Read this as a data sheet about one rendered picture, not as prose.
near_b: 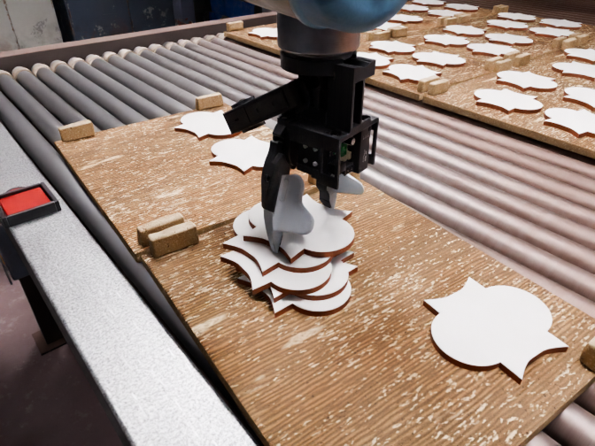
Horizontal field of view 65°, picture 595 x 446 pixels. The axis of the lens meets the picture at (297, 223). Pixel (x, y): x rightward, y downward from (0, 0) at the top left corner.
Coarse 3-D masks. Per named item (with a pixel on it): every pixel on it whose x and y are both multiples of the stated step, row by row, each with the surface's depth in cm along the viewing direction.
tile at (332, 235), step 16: (256, 208) 58; (320, 208) 58; (256, 224) 55; (320, 224) 55; (336, 224) 55; (256, 240) 54; (288, 240) 53; (304, 240) 53; (320, 240) 53; (336, 240) 53; (352, 240) 53; (288, 256) 51; (320, 256) 51
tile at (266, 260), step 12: (240, 216) 58; (240, 228) 56; (228, 240) 54; (240, 240) 54; (240, 252) 54; (252, 252) 52; (264, 252) 52; (264, 264) 51; (276, 264) 51; (288, 264) 51; (300, 264) 51; (312, 264) 51; (324, 264) 51
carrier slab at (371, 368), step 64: (192, 256) 57; (384, 256) 57; (448, 256) 57; (192, 320) 48; (256, 320) 48; (320, 320) 48; (384, 320) 48; (576, 320) 48; (256, 384) 42; (320, 384) 42; (384, 384) 42; (448, 384) 42; (512, 384) 42; (576, 384) 42
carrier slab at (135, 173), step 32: (128, 128) 90; (160, 128) 90; (64, 160) 82; (96, 160) 79; (128, 160) 79; (160, 160) 79; (192, 160) 79; (96, 192) 70; (128, 192) 70; (160, 192) 70; (192, 192) 70; (224, 192) 70; (256, 192) 70; (128, 224) 63; (224, 224) 64
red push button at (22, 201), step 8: (24, 192) 71; (32, 192) 71; (40, 192) 71; (0, 200) 69; (8, 200) 69; (16, 200) 69; (24, 200) 69; (32, 200) 69; (40, 200) 69; (48, 200) 69; (8, 208) 68; (16, 208) 68; (24, 208) 68
